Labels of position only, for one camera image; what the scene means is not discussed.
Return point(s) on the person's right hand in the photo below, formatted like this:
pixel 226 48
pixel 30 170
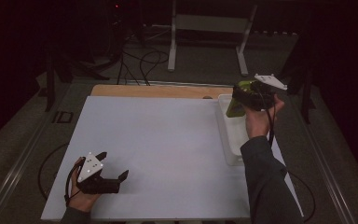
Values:
pixel 259 123

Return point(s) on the green cartoon phone case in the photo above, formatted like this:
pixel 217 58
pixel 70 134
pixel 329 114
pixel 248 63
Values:
pixel 234 110

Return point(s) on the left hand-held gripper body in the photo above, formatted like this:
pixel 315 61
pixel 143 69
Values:
pixel 90 174

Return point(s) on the white metal stand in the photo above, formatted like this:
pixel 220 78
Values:
pixel 211 23

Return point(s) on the person's left hand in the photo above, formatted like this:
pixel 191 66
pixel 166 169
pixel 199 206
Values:
pixel 82 200

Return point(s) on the white plastic container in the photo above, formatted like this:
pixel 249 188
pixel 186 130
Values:
pixel 234 140

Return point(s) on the white table cover sheet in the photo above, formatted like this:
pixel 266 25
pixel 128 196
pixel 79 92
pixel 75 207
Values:
pixel 167 140

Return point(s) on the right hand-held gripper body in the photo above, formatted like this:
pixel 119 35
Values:
pixel 258 96

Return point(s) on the black stand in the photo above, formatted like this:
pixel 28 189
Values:
pixel 304 99
pixel 51 84

